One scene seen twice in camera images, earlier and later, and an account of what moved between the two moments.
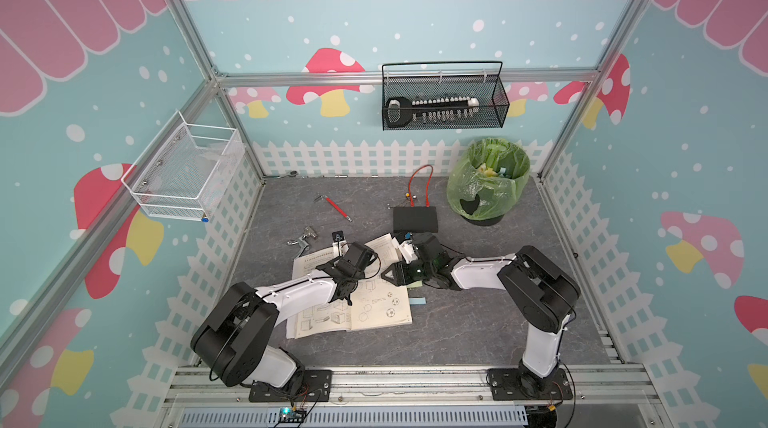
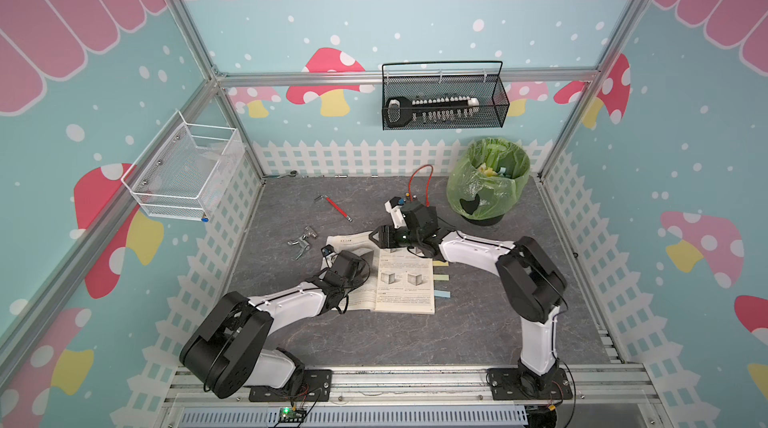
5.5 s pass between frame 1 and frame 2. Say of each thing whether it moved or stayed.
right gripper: moved
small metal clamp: stayed
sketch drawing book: moved
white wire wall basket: stayed
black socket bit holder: stayed
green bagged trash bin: stayed
